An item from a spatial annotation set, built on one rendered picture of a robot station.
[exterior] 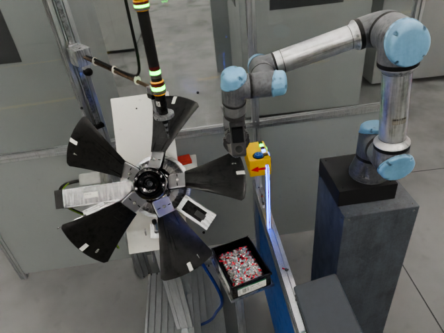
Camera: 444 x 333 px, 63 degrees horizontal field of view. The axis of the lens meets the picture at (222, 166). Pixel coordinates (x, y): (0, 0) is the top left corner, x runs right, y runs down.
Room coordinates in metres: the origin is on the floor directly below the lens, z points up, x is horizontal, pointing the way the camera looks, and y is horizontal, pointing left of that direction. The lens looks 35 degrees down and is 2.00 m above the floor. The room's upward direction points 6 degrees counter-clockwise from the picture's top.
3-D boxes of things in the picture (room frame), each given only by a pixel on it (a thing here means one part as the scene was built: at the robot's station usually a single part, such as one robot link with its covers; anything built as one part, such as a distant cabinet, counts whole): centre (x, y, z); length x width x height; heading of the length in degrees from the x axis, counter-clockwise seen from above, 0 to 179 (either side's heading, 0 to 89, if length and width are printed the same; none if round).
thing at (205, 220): (1.15, 0.13, 0.98); 0.20 x 0.16 x 0.20; 3
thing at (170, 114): (1.12, 0.18, 1.50); 0.09 x 0.07 x 0.10; 38
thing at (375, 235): (1.16, -0.59, 0.50); 0.30 x 0.30 x 1.00; 3
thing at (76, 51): (1.61, 0.56, 1.55); 0.10 x 0.07 x 0.08; 38
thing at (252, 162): (1.43, -0.17, 1.02); 0.16 x 0.10 x 0.11; 3
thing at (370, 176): (1.16, -0.59, 1.13); 0.15 x 0.15 x 0.10
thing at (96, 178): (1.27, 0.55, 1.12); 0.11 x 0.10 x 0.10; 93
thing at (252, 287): (0.96, -0.03, 0.85); 0.22 x 0.17 x 0.07; 17
